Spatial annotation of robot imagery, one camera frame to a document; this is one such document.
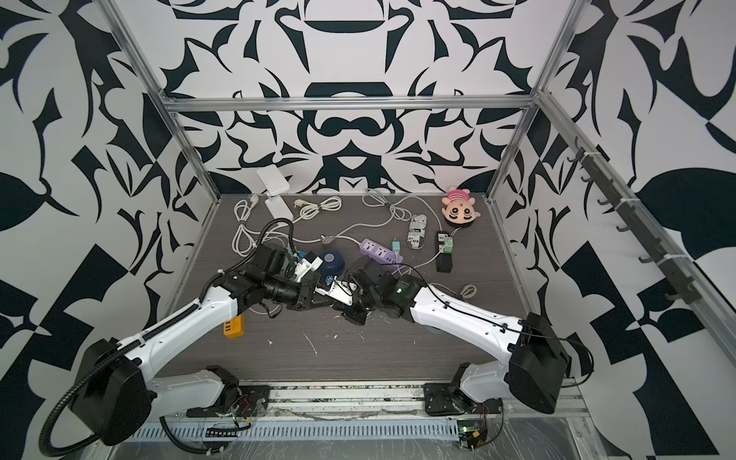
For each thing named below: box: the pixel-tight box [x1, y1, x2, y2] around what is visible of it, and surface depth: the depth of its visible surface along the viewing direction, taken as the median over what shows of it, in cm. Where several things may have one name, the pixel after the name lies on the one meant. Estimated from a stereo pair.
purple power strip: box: [358, 238, 405, 268], surface depth 103 cm
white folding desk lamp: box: [255, 163, 295, 220], surface depth 97 cm
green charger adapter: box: [442, 235, 454, 254], surface depth 99 cm
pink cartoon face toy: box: [441, 185, 483, 228], surface depth 108 cm
